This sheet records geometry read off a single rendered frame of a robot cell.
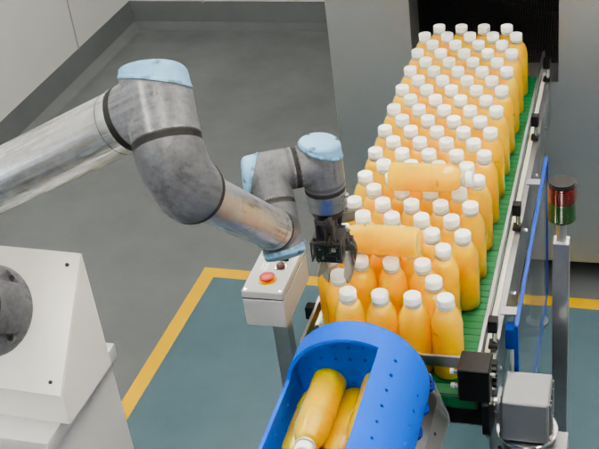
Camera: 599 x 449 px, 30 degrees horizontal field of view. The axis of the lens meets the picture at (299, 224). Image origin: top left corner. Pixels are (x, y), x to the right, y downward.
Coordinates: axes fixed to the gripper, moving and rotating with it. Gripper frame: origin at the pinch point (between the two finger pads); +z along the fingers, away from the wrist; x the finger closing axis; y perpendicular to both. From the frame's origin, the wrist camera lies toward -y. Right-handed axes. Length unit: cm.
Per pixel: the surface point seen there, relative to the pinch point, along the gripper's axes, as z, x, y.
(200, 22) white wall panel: 107, -195, -395
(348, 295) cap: -0.7, 4.2, 8.0
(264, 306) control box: 4.5, -16.2, 7.9
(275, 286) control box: 0.4, -13.6, 5.3
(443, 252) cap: -0.6, 22.5, -11.0
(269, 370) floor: 110, -58, -89
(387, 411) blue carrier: -9, 23, 52
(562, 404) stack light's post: 49, 49, -18
